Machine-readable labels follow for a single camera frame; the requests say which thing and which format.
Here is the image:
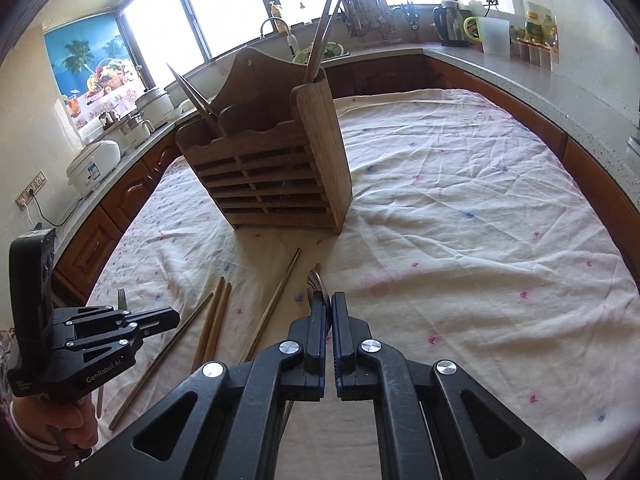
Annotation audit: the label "small white blender appliance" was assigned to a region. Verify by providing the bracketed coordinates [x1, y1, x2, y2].
[102, 112, 154, 155]

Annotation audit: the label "white rice cooker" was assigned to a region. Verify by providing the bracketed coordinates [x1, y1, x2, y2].
[66, 140, 120, 197]

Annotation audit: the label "tropical fruit poster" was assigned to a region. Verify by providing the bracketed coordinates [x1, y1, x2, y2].
[43, 13, 143, 132]

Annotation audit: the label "chrome sink faucet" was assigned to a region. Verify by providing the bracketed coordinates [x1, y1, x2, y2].
[259, 15, 299, 58]

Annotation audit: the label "green bowl of vegetables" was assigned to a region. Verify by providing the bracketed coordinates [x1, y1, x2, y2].
[292, 41, 345, 65]

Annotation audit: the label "white cooking pot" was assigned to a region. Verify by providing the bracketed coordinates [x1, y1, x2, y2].
[136, 87, 175, 129]

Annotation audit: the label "light wooden chopstick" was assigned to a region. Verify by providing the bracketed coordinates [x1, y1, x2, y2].
[302, 0, 341, 85]

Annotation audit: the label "wooden utensil holder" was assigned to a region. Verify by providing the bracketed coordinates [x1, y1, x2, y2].
[176, 48, 352, 234]

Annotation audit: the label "person's left hand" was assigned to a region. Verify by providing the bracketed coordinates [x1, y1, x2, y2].
[10, 396, 99, 452]

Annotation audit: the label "dark metal spoon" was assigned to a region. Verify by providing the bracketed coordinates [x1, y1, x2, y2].
[307, 263, 331, 307]

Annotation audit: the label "white plastic jug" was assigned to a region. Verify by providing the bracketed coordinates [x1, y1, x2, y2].
[463, 16, 511, 58]

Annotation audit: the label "dark metal-tipped chopstick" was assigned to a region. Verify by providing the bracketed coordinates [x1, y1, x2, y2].
[107, 292, 214, 431]

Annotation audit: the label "spice jar rack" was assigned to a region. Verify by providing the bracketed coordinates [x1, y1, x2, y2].
[515, 2, 560, 70]

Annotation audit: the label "white floral tablecloth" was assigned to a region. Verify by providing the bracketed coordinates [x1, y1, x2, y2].
[89, 90, 639, 479]

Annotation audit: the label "knife and utensil rack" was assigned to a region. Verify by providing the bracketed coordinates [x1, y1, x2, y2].
[341, 0, 396, 40]

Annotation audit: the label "brown lower kitchen cabinets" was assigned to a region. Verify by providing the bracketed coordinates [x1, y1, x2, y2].
[53, 44, 639, 304]

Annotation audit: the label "black electric kettle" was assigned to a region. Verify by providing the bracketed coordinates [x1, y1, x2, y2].
[433, 0, 470, 48]

